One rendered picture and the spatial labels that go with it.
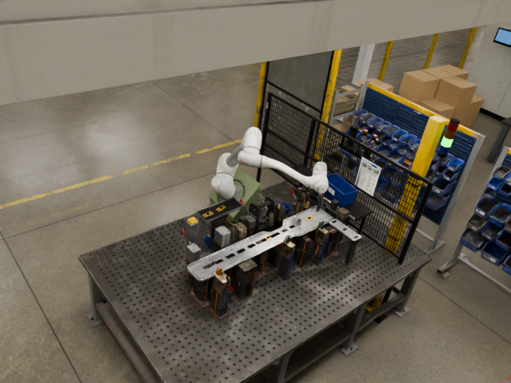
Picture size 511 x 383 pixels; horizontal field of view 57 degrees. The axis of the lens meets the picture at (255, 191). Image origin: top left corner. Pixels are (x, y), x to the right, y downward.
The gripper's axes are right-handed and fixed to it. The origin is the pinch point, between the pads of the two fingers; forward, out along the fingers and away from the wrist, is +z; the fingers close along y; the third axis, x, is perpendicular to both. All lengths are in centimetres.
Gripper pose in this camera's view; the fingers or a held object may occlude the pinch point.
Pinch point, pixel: (312, 205)
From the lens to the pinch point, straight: 391.5
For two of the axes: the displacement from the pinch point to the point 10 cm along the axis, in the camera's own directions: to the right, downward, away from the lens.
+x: 7.6, -2.9, 5.8
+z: -1.1, 8.2, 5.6
